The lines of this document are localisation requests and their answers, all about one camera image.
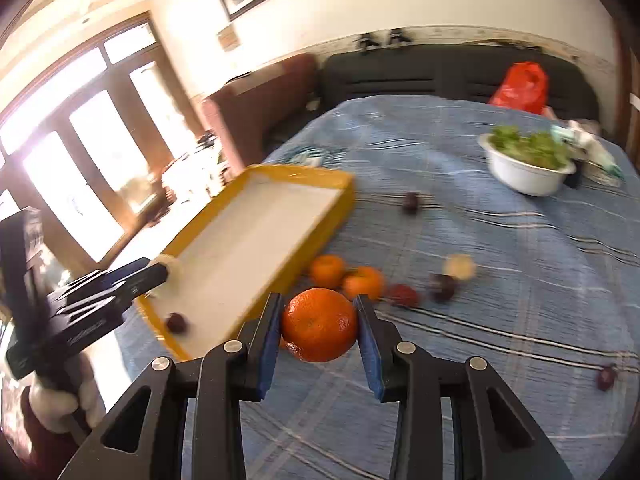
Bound red plastic bag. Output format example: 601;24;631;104
489;61;549;115

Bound person's left hand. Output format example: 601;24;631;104
29;357;107;433

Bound yellow-rimmed white tray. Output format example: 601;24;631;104
107;164;357;361

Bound brown armchair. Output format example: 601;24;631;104
200;52;318;181

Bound orange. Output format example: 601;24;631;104
281;287;360;363
309;255;347;289
342;266;385;302

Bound blue checked tablecloth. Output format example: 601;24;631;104
117;95;640;480

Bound green leafy vegetables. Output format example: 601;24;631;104
487;125;573;170

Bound white crumpled packets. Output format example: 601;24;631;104
550;119;626;188

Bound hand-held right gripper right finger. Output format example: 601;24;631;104
352;294;576;480

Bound wooden glass door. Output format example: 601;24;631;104
0;10;201;271

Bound person's left forearm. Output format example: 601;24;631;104
0;385;88;480

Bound paper wall calendar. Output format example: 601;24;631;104
217;25;240;52

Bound white bowl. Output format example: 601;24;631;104
477;132;578;197

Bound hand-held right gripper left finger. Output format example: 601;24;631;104
57;292;286;480

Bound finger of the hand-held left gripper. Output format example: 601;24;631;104
62;257;151;288
50;261;170;321

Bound black sofa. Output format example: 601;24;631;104
262;44;601;161

